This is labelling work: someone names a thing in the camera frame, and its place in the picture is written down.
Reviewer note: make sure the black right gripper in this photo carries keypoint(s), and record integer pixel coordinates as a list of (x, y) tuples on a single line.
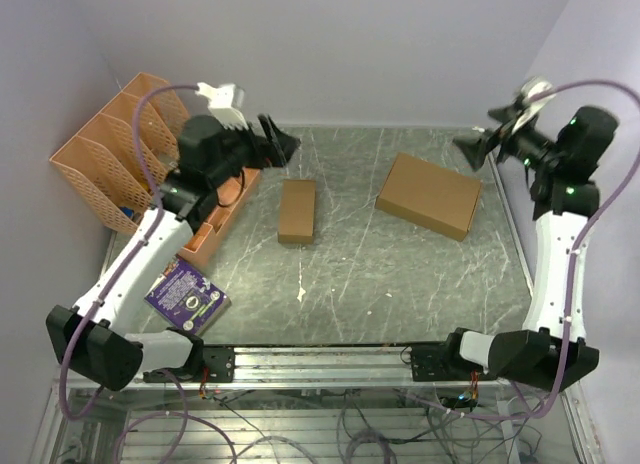
[(476, 149)]

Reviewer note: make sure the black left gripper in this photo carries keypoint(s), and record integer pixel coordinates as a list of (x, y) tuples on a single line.
[(275, 151)]

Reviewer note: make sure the cardboard box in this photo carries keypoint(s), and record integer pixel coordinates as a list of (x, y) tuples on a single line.
[(427, 195), (297, 212)]

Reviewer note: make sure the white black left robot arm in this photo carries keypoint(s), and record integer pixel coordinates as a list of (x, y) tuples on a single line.
[(93, 337)]

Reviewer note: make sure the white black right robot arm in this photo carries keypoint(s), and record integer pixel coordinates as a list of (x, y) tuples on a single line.
[(549, 352)]

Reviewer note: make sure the closed folded cardboard box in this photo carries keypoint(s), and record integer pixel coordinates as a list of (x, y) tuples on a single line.
[(427, 195)]

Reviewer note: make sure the purple book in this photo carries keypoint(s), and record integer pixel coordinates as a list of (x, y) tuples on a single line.
[(185, 298)]

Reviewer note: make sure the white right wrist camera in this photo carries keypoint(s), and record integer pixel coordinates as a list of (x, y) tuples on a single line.
[(530, 99)]

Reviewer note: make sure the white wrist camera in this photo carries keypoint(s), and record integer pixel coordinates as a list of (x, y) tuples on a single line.
[(224, 104), (530, 99)]

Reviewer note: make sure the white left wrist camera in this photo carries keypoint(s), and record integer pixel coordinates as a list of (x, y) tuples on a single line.
[(224, 104)]

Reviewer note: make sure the aluminium frame rail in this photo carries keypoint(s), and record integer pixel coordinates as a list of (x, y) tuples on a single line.
[(310, 366)]

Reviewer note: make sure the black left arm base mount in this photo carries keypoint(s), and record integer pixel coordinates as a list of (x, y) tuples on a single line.
[(210, 364)]

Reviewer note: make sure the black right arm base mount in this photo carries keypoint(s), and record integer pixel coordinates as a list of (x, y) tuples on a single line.
[(433, 362)]

